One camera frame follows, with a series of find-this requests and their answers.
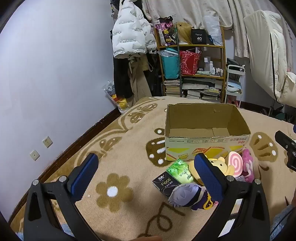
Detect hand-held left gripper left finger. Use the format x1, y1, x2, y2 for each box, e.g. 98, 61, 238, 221
23, 152, 100, 241

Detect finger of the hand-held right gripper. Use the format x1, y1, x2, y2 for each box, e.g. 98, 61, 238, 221
275, 130, 296, 172

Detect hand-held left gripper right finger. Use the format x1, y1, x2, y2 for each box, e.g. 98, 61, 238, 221
194, 152, 271, 241

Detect yellow bear plush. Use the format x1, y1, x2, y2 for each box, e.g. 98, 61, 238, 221
188, 156, 234, 186

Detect purple plush doll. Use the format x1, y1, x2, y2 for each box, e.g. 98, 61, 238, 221
168, 183, 219, 211

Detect green tissue pack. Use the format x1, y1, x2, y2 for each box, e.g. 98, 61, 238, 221
166, 159, 197, 186

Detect cardboard box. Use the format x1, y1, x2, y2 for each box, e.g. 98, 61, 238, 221
165, 103, 251, 162

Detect pink swirl lollipop plush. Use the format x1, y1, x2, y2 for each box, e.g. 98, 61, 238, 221
228, 151, 244, 178

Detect metal stand legs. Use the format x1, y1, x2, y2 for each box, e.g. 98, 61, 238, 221
261, 102, 296, 122

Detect pink plush toy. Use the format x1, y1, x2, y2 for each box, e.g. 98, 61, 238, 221
240, 149, 255, 183

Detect black tissue pack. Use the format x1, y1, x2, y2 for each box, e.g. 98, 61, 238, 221
152, 171, 183, 198

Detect person's leg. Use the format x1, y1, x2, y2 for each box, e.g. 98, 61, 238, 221
271, 204, 296, 241

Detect folded light blue cloth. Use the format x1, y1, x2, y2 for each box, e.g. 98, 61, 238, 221
227, 80, 242, 92

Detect messy pile of books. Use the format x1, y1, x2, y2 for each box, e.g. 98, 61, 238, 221
181, 77, 223, 103

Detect white trolley cart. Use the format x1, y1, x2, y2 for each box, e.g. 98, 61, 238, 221
225, 64, 245, 108

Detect stack of books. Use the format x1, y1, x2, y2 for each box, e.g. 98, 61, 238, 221
164, 79, 181, 97

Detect black bag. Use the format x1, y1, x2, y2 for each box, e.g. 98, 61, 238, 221
227, 58, 243, 67

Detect black coat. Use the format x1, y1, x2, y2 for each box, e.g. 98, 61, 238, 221
113, 57, 133, 99

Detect beige trousers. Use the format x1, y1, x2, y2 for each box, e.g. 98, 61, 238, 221
128, 56, 152, 107

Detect group of cosmetic bottles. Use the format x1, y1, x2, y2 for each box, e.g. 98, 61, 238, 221
203, 57, 223, 76

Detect green pole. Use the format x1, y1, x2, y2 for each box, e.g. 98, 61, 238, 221
174, 25, 184, 98

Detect dark hanging garment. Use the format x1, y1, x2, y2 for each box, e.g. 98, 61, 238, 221
143, 53, 166, 96

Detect red patterned bag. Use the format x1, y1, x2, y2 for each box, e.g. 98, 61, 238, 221
180, 50, 201, 75

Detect teal bag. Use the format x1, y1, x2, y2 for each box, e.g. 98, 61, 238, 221
159, 49, 180, 79

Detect wooden shelf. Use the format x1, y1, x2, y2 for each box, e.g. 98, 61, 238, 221
154, 25, 226, 103

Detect clear plastic bag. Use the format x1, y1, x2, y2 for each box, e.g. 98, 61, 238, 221
203, 16, 223, 45

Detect black box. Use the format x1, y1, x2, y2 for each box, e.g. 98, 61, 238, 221
191, 29, 211, 45

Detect white puffer jacket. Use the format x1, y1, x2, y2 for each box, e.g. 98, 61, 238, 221
112, 0, 158, 59

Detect blonde wig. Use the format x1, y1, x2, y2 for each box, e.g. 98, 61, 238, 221
174, 22, 193, 44

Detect purple printed bag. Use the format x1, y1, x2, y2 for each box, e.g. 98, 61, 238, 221
154, 16, 177, 46

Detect cream curtain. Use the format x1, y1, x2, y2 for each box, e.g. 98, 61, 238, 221
142, 0, 296, 58

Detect snack bags by wall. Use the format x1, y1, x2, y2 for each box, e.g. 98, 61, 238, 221
103, 81, 129, 114

